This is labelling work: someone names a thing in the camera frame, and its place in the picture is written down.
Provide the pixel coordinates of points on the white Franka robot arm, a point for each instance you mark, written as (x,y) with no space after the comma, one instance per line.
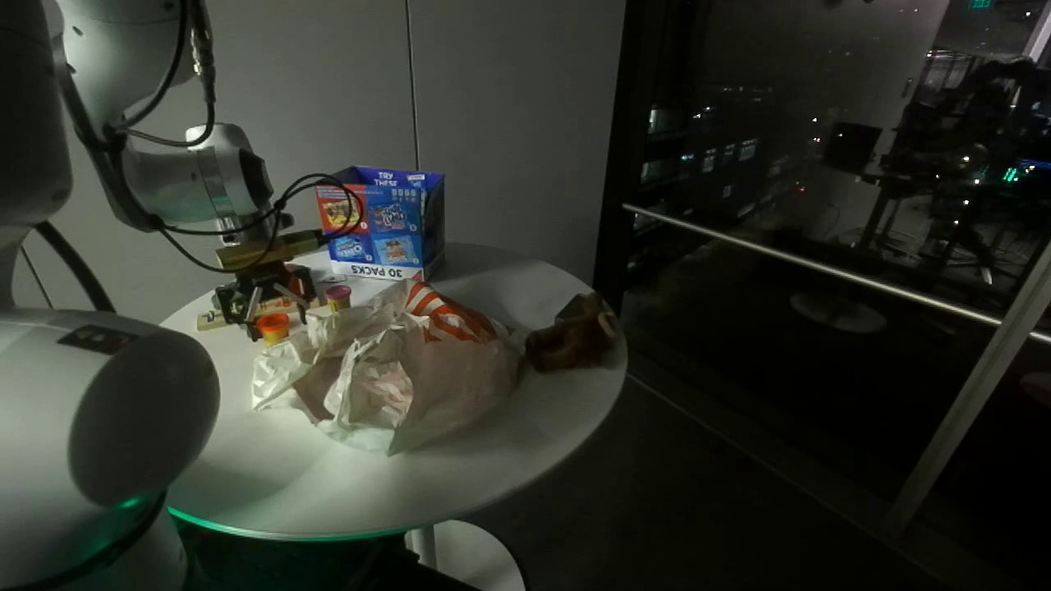
(86,416)

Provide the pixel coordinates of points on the yellow container pink lid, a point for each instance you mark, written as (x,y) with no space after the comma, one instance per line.
(340,297)

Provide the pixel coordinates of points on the metal window frame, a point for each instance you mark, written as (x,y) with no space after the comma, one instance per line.
(965,404)

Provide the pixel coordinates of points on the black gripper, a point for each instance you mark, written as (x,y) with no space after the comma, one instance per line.
(264,282)

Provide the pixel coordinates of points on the white orange striped plastic bag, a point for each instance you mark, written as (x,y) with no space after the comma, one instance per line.
(405,366)

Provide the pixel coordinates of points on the white table pedestal base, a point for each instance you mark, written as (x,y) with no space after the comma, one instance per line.
(472,558)

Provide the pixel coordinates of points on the yellow container orange lid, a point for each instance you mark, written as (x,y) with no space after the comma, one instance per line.
(274,326)

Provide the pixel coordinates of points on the blue snack variety box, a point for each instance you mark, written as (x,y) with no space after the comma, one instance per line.
(382,217)

